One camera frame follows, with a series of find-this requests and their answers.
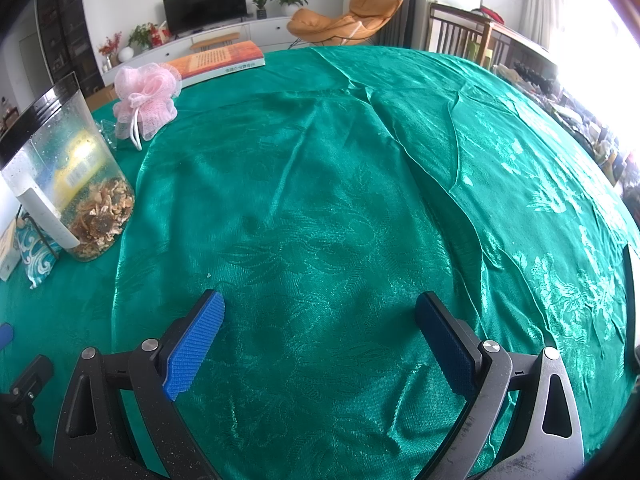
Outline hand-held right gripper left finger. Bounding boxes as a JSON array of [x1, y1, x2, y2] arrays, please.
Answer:
[[52, 289, 226, 480]]

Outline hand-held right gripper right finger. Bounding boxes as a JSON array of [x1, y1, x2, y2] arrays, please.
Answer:
[[416, 291, 586, 480]]

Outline cream cardboard box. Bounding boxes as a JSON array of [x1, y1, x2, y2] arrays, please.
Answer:
[[0, 222, 21, 281]]

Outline blue patterned bag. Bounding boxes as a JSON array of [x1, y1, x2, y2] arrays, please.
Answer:
[[15, 220, 60, 290]]

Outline green tablecloth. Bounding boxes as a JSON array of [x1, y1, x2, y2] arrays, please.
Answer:
[[0, 46, 640, 480]]

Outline clear plastic jar black lid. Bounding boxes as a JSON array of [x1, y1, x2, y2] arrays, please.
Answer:
[[0, 72, 137, 263]]

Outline pink mesh bath pouf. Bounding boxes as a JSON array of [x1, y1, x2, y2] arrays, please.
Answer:
[[112, 62, 182, 151]]

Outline pile of household clutter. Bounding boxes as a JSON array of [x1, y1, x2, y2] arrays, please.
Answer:
[[545, 75, 640, 196]]

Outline orange book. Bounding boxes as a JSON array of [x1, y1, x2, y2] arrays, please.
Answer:
[[160, 40, 266, 88]]

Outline wooden slatted chair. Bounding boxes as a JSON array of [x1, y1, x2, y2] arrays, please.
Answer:
[[487, 22, 556, 81], [429, 2, 493, 61]]

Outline red flowers in white vase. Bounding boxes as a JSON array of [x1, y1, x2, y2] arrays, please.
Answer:
[[98, 32, 133, 68]]

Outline wooden stool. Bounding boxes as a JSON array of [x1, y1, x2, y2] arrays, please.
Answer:
[[190, 32, 242, 53]]

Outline dark display cabinet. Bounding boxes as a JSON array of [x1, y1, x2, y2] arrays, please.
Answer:
[[37, 0, 103, 96]]

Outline bushy green potted plant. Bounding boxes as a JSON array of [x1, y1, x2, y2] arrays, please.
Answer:
[[127, 22, 158, 51]]

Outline white television cabinet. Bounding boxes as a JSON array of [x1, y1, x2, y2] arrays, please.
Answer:
[[102, 16, 301, 88]]

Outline orange lounge chair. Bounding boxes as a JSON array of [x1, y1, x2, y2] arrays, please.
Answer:
[[286, 0, 404, 50]]

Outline black television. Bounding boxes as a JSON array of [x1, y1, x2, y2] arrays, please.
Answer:
[[163, 0, 248, 36]]

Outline sheer white window curtain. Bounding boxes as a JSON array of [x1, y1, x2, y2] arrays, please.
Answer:
[[517, 0, 591, 46]]

